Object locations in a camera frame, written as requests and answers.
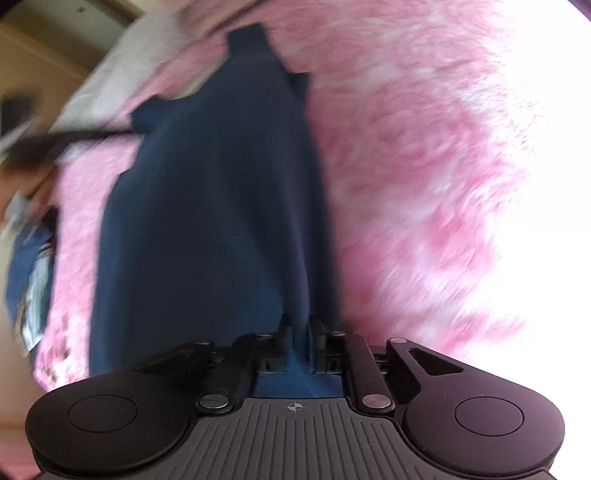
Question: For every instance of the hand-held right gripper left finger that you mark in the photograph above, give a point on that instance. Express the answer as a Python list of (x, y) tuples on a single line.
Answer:
[(282, 344)]

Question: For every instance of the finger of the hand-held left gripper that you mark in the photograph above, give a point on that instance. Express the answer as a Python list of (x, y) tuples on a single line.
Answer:
[(97, 134)]

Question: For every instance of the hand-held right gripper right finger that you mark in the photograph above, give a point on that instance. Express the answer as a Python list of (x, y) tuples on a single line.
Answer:
[(318, 344)]

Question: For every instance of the dark blue garment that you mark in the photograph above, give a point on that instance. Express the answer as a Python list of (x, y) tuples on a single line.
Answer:
[(207, 207)]

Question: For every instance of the pale bed sheet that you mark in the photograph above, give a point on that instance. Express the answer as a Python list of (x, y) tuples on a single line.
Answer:
[(115, 60)]

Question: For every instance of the person's blue clothing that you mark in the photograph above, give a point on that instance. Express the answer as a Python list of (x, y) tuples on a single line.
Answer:
[(25, 272)]

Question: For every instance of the pink floral blanket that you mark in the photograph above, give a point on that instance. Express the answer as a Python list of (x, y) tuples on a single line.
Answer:
[(415, 138)]

